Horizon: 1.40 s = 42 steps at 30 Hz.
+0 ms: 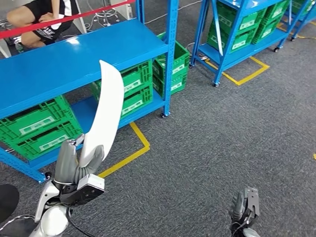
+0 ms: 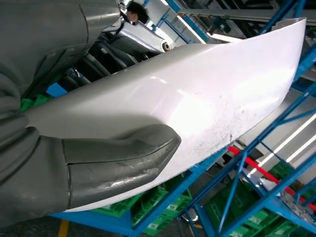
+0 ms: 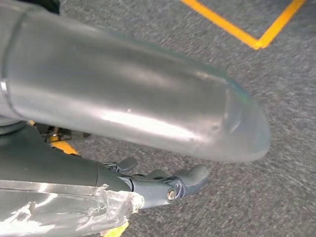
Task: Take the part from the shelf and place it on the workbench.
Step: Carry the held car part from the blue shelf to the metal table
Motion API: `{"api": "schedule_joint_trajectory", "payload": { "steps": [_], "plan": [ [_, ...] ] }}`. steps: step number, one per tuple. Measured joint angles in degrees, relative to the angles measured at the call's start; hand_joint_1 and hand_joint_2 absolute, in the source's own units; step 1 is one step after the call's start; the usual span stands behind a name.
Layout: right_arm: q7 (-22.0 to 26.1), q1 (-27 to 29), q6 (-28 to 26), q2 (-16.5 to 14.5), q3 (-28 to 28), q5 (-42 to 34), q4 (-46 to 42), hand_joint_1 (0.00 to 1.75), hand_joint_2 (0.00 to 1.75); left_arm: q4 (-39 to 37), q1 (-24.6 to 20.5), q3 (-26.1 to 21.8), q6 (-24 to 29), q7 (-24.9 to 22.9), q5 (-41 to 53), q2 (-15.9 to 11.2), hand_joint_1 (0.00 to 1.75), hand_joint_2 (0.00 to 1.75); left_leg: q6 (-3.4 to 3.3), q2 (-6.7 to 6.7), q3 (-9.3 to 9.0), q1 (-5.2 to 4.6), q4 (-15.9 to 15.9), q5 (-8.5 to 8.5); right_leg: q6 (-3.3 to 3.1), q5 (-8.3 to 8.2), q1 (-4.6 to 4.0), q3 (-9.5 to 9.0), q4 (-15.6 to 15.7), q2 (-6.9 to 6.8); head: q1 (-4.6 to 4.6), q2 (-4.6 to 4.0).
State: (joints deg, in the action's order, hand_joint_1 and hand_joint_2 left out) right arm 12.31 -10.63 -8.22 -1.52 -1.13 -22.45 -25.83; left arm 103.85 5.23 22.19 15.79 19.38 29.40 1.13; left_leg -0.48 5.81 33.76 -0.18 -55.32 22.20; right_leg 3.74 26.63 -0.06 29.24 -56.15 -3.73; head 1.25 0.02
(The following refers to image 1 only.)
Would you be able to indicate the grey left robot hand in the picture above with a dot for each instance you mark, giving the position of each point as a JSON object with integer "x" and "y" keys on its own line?
{"x": 66, "y": 160}

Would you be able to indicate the red barrier belt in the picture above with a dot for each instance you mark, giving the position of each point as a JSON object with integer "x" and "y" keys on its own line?
{"x": 74, "y": 17}

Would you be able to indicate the person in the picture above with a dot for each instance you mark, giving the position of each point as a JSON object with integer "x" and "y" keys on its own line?
{"x": 41, "y": 6}

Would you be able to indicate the white desk panel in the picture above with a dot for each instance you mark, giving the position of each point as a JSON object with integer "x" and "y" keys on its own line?
{"x": 123, "y": 8}
{"x": 4, "y": 49}
{"x": 80, "y": 19}

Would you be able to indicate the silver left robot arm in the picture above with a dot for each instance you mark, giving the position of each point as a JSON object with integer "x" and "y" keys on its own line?
{"x": 53, "y": 222}

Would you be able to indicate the green plastic crate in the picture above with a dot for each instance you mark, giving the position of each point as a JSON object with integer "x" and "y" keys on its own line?
{"x": 176, "y": 86}
{"x": 136, "y": 78}
{"x": 266, "y": 32}
{"x": 276, "y": 11}
{"x": 299, "y": 6}
{"x": 136, "y": 104}
{"x": 49, "y": 144}
{"x": 239, "y": 44}
{"x": 37, "y": 121}
{"x": 249, "y": 23}
{"x": 177, "y": 65}

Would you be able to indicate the black barrier stanchion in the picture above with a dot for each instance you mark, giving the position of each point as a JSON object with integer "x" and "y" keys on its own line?
{"x": 7, "y": 202}

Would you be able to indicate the chrome stool base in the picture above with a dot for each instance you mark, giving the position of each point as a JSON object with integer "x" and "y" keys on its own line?
{"x": 106, "y": 14}

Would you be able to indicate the white curved plastic part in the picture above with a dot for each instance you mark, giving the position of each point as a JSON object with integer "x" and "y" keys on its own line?
{"x": 105, "y": 108}

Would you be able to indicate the small drink bottle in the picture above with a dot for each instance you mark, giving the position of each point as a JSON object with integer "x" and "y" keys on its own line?
{"x": 19, "y": 47}

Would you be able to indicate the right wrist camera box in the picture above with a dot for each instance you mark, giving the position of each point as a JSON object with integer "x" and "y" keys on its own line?
{"x": 252, "y": 199}

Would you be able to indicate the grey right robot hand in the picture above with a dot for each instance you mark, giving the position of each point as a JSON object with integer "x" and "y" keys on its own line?
{"x": 239, "y": 207}

